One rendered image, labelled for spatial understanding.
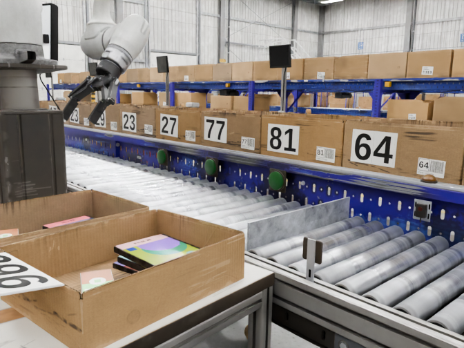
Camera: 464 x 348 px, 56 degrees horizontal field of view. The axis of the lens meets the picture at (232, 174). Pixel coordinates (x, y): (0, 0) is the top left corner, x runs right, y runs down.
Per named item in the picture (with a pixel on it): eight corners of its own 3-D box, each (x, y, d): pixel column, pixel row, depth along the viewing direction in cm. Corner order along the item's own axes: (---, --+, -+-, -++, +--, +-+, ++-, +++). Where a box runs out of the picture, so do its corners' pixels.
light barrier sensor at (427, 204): (410, 221, 128) (412, 199, 127) (412, 220, 129) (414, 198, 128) (427, 225, 124) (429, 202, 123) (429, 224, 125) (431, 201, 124)
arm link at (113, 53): (121, 43, 138) (112, 57, 136) (137, 63, 145) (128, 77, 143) (101, 43, 143) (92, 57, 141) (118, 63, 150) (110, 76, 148)
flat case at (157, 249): (166, 279, 83) (165, 271, 83) (113, 252, 96) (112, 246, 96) (217, 260, 92) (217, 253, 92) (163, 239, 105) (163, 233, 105)
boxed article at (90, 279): (111, 291, 84) (110, 268, 83) (117, 315, 74) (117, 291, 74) (81, 295, 82) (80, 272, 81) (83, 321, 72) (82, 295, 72)
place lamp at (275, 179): (266, 188, 169) (267, 170, 167) (269, 188, 169) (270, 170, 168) (280, 191, 164) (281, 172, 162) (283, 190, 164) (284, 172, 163)
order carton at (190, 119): (155, 139, 238) (155, 108, 235) (197, 137, 257) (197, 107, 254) (199, 146, 209) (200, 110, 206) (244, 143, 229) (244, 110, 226)
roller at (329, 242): (259, 275, 106) (259, 255, 105) (371, 233, 140) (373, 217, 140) (274, 282, 102) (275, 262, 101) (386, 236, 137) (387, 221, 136)
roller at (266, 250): (240, 267, 111) (241, 248, 110) (354, 228, 145) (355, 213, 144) (255, 273, 107) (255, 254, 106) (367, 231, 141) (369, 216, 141)
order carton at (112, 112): (91, 129, 295) (90, 103, 292) (130, 128, 315) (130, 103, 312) (119, 134, 267) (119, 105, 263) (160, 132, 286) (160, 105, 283)
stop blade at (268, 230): (246, 255, 113) (247, 222, 111) (346, 223, 144) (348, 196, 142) (248, 256, 112) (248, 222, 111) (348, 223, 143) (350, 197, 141)
